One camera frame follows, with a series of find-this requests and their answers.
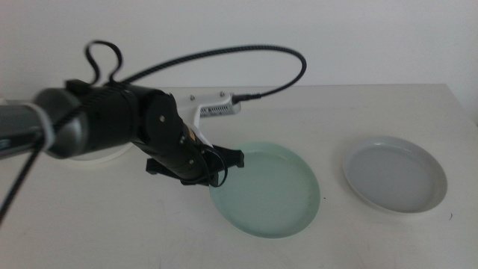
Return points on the pale green shallow bowl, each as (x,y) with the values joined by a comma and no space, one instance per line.
(269,194)

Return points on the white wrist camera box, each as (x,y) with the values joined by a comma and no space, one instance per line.
(209,104)

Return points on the grey shallow bowl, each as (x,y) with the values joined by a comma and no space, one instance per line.
(392,175)

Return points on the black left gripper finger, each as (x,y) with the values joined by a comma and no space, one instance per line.
(195,181)
(231,157)

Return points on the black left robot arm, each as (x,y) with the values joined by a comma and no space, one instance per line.
(97,119)

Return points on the white shallow bowl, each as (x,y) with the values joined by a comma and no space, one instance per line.
(108,155)

